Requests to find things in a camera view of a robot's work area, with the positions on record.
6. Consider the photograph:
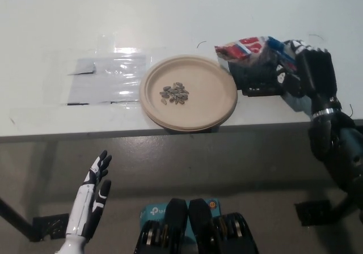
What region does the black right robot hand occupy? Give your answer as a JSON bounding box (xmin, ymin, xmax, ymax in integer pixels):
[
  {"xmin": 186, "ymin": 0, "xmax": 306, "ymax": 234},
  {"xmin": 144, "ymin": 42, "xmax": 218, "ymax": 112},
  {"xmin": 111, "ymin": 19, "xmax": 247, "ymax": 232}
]
[{"xmin": 273, "ymin": 39, "xmax": 341, "ymax": 116}]

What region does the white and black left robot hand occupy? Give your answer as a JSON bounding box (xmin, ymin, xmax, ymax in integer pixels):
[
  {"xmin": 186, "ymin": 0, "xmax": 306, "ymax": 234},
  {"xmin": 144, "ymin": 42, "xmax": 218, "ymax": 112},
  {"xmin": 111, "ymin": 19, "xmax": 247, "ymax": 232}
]
[{"xmin": 65, "ymin": 149, "xmax": 113, "ymax": 242}]

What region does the red blue sunflower seed bag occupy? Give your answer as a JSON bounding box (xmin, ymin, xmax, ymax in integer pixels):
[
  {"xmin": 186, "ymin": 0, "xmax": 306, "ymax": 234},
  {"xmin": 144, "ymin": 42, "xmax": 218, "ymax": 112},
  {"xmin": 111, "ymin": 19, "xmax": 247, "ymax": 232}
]
[{"xmin": 214, "ymin": 35, "xmax": 300, "ymax": 75}]

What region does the beige paper plate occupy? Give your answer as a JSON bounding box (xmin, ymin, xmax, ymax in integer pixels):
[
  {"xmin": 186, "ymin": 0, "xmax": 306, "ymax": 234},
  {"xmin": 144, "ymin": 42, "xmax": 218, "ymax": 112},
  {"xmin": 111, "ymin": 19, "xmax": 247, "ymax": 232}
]
[{"xmin": 139, "ymin": 54, "xmax": 238, "ymax": 132}]

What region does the pile of sunflower seeds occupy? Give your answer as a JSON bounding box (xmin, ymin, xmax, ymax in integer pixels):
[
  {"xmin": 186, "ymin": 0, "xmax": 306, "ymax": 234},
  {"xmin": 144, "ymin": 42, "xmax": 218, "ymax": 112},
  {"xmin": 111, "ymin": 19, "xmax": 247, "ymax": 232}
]
[{"xmin": 158, "ymin": 81, "xmax": 190, "ymax": 106}]

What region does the black tape marker patch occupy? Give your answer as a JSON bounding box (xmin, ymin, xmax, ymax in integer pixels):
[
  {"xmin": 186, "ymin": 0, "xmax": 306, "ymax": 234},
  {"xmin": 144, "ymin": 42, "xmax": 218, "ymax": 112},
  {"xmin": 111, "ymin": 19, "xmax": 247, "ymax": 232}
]
[{"xmin": 220, "ymin": 57, "xmax": 286, "ymax": 98}]

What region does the black table leg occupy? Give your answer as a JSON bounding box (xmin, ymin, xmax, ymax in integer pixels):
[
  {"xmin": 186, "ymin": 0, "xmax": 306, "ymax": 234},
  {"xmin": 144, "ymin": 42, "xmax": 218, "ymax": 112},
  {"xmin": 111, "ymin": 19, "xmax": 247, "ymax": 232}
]
[
  {"xmin": 0, "ymin": 197, "xmax": 36, "ymax": 242},
  {"xmin": 331, "ymin": 191, "xmax": 363, "ymax": 223}
]

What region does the teal router box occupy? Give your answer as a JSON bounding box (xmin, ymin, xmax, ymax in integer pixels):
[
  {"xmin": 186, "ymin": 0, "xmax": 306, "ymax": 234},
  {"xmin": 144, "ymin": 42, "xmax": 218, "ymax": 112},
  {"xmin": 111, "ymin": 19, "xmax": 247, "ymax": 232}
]
[{"xmin": 138, "ymin": 198, "xmax": 221, "ymax": 246}]

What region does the clear plastic sheet over grey paper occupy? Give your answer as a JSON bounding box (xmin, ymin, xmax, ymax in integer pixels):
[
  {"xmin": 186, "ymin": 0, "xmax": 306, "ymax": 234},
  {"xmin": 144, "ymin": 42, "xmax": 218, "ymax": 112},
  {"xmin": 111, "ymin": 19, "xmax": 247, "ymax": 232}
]
[{"xmin": 59, "ymin": 35, "xmax": 154, "ymax": 107}]

